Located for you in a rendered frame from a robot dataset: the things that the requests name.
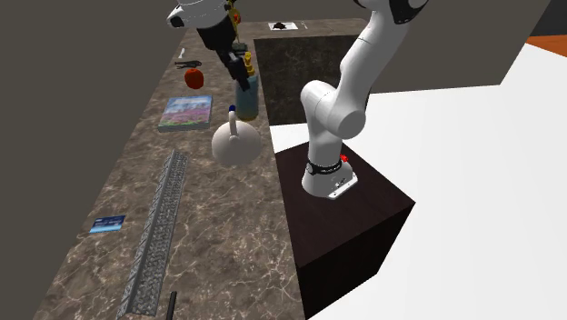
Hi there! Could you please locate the black rod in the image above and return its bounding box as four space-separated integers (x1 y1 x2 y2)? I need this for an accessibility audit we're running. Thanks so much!
165 291 178 320

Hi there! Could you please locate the book with flower field cover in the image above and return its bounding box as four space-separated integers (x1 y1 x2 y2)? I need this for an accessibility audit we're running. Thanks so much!
157 95 214 133

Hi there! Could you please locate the white kettle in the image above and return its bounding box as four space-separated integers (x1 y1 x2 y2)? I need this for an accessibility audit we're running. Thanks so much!
211 105 264 168

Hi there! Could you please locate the blue card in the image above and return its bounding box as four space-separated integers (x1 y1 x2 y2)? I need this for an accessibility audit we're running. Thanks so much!
88 215 126 235

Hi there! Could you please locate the yellow and red slender object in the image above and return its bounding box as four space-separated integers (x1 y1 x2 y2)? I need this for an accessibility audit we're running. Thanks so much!
224 0 244 45

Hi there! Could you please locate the red apple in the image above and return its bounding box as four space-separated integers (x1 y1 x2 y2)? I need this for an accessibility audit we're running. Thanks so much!
184 67 205 90

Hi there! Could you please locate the dark robot stand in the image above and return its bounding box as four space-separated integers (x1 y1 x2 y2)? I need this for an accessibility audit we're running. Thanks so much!
274 140 416 320

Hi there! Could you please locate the grey diamond plate metal bar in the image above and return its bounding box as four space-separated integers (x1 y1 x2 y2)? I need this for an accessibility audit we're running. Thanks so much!
115 149 189 320

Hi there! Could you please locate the blue spray bottle yellow top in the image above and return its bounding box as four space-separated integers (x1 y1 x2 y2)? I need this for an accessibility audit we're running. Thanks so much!
234 51 260 122

